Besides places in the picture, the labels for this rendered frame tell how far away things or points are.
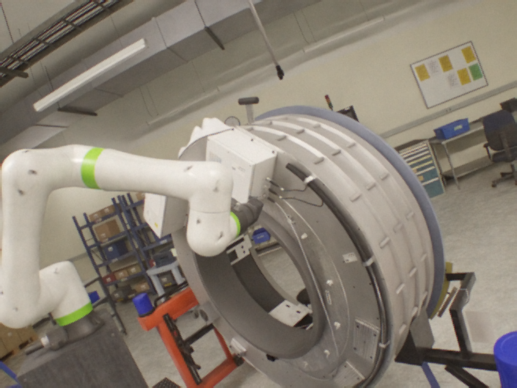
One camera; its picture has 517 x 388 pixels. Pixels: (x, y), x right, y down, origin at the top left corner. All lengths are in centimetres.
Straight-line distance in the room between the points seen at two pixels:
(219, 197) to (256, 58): 623
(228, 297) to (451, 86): 621
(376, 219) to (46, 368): 114
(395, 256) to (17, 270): 115
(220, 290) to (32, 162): 135
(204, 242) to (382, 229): 64
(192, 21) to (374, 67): 372
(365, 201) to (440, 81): 614
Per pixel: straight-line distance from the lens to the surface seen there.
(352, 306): 129
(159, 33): 476
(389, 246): 121
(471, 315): 157
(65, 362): 117
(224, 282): 198
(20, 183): 89
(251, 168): 112
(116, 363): 118
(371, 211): 119
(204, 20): 462
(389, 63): 702
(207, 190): 76
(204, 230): 79
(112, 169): 90
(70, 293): 118
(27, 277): 103
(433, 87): 716
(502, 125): 555
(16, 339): 847
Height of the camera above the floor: 164
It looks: 4 degrees down
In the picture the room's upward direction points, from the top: 22 degrees counter-clockwise
